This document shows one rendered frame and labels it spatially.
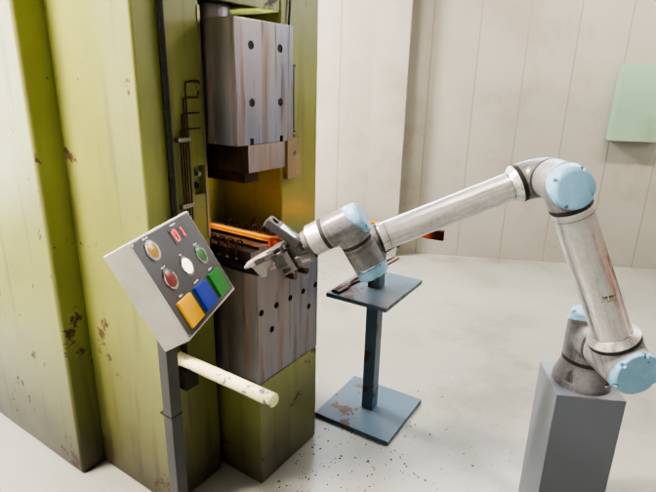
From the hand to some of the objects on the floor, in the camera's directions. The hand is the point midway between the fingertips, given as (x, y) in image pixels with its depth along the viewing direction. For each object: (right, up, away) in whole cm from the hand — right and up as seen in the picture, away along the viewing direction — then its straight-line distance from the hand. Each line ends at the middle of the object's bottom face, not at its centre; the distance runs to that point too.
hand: (247, 264), depth 145 cm
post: (-26, -103, +27) cm, 110 cm away
